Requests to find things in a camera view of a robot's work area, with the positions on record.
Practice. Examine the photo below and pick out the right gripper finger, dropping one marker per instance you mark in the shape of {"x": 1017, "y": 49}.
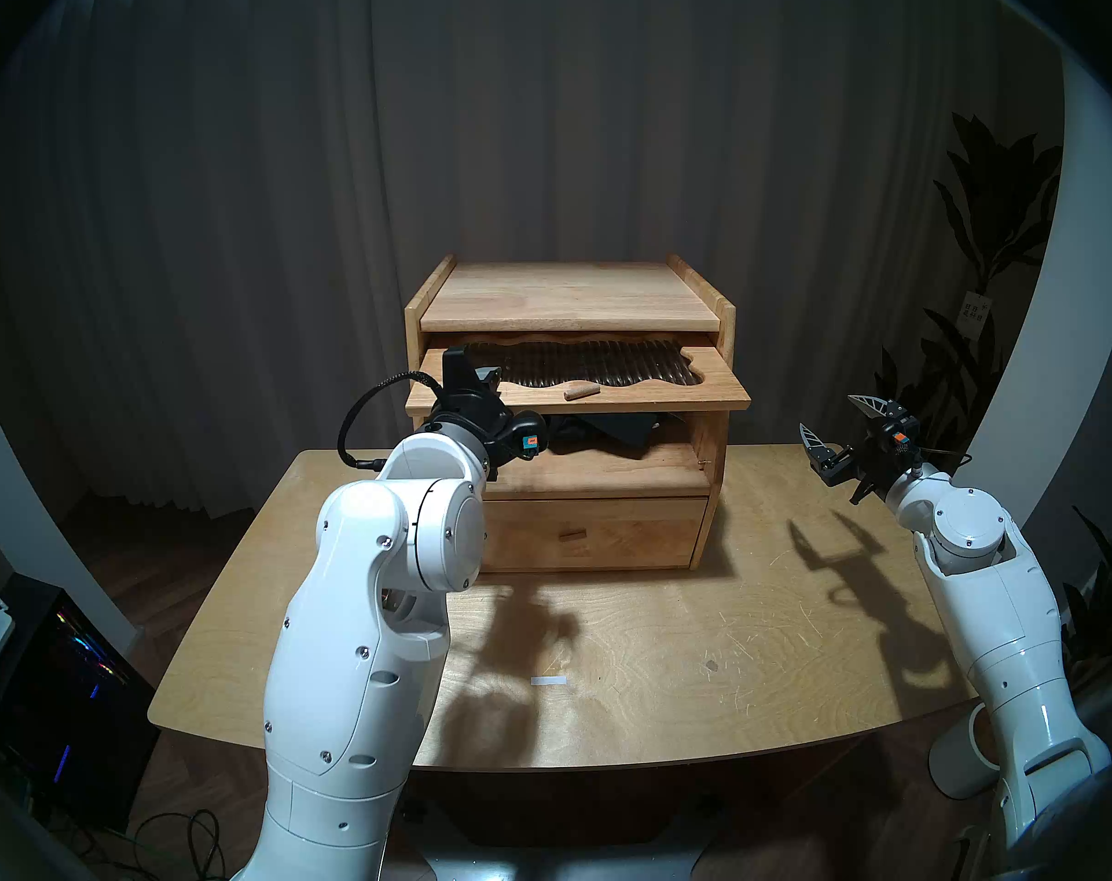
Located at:
{"x": 875, "y": 405}
{"x": 818, "y": 448}

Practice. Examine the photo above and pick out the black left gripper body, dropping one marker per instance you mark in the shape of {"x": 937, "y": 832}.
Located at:
{"x": 478, "y": 420}

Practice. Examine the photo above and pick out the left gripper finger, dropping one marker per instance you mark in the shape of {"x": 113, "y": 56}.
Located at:
{"x": 459, "y": 370}

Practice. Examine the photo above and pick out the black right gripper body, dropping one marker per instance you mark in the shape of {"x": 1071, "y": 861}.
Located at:
{"x": 870, "y": 468}

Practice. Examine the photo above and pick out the black shirt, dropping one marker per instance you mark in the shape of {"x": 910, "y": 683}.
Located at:
{"x": 611, "y": 428}

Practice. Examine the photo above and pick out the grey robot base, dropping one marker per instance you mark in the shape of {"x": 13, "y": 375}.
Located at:
{"x": 565, "y": 865}

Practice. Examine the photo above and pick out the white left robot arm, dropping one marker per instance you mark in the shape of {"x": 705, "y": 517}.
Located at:
{"x": 354, "y": 659}

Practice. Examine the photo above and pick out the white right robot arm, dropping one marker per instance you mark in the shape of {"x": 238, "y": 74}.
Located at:
{"x": 996, "y": 613}

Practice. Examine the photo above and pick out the wooden cabinet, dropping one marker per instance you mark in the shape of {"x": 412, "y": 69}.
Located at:
{"x": 565, "y": 296}

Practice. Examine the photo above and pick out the white plant tag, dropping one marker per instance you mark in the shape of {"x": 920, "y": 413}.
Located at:
{"x": 975, "y": 312}

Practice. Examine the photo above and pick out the white curved arch panel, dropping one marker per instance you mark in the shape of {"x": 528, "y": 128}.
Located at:
{"x": 23, "y": 521}
{"x": 1079, "y": 319}

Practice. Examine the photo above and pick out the tall dark leafy plant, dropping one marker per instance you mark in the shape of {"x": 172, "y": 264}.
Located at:
{"x": 1001, "y": 200}

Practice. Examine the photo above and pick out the grey curtain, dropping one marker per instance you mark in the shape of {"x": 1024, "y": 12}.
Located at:
{"x": 244, "y": 200}

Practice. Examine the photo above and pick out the small dark leafy plant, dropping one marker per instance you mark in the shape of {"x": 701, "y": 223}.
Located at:
{"x": 1106, "y": 613}

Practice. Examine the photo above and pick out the white plant pot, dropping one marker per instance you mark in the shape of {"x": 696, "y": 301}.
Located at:
{"x": 955, "y": 760}

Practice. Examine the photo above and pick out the black computer tower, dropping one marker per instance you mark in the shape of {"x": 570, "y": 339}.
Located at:
{"x": 60, "y": 696}

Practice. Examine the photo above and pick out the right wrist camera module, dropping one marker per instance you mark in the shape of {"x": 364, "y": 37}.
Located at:
{"x": 897, "y": 440}

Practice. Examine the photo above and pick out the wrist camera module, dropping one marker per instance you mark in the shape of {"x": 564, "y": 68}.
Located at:
{"x": 897, "y": 440}
{"x": 528, "y": 439}

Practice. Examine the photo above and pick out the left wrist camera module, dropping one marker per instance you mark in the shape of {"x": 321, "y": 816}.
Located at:
{"x": 528, "y": 439}

